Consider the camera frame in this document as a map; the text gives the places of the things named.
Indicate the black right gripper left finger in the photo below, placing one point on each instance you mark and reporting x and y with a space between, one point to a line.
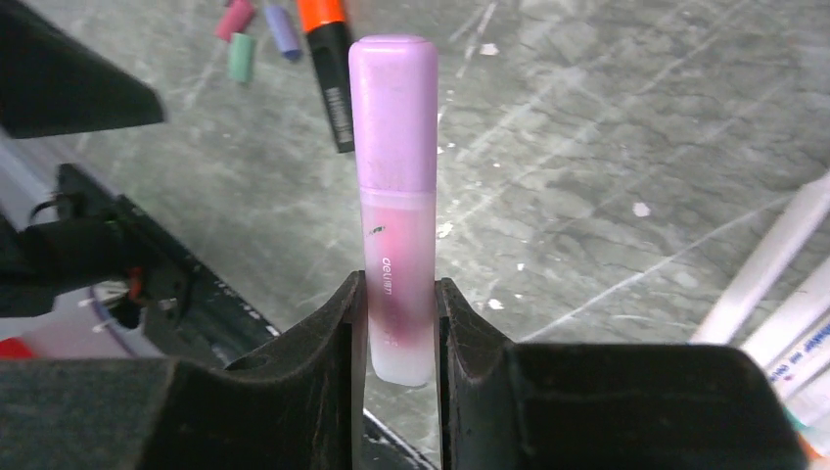
85 414

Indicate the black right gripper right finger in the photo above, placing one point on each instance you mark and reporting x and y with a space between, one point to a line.
508 405

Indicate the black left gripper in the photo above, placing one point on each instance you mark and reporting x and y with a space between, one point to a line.
53 85

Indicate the white pen pink cap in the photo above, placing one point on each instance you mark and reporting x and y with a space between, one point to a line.
779 246

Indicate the lavender blue pen cap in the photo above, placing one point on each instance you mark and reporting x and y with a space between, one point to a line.
283 32

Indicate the white pen blue cap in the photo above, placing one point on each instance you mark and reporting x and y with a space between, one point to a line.
808 411

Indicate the white pen grey cap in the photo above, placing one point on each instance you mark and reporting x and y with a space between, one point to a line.
805 358

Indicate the pink highlighter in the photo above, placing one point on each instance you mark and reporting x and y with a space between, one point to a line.
394 95

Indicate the white pen green cap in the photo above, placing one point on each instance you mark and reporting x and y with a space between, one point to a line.
786 324

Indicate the orange black highlighter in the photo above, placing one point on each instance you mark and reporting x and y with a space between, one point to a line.
324 24

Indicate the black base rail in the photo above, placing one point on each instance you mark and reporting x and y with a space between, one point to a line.
214 305

